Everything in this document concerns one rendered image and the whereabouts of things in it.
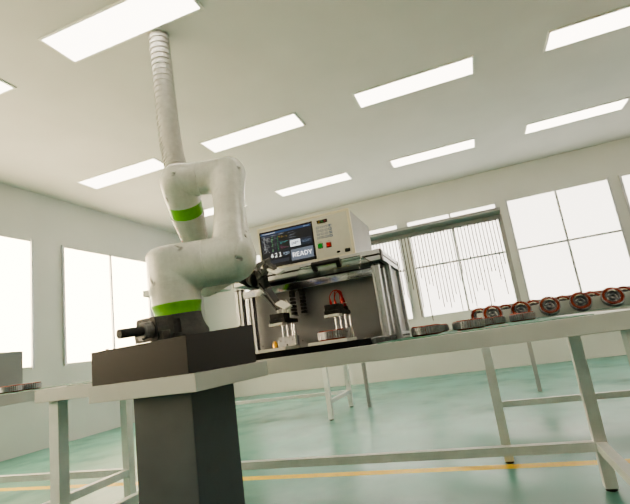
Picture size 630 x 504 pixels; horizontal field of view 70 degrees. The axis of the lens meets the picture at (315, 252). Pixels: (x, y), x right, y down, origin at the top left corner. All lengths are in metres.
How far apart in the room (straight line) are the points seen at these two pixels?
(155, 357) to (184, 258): 0.26
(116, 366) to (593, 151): 8.20
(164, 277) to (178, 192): 0.41
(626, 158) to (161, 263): 8.13
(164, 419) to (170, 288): 0.32
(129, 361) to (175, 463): 0.26
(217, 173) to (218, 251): 0.37
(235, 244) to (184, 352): 0.32
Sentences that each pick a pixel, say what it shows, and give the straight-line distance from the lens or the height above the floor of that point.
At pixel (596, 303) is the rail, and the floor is 0.78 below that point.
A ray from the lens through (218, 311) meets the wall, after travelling 9.50.
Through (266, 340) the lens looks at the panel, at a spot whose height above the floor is 0.82.
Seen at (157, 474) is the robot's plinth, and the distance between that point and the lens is 1.24.
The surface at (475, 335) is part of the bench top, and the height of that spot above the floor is 0.73.
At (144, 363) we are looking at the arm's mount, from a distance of 1.14.
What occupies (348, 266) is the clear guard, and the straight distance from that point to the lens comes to 1.59.
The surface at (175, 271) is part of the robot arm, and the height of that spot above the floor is 1.00.
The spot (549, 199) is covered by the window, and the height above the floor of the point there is 2.58.
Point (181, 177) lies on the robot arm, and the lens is 1.53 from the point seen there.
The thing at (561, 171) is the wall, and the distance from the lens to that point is 8.55.
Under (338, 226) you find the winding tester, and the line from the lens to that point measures 1.92.
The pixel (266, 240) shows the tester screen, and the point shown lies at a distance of 2.03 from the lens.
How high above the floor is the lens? 0.77
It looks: 12 degrees up
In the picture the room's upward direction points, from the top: 8 degrees counter-clockwise
